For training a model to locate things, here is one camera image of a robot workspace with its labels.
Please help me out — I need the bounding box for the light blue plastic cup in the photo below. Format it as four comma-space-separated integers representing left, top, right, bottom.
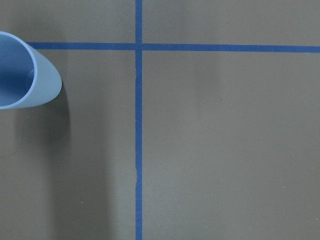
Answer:
0, 31, 62, 110

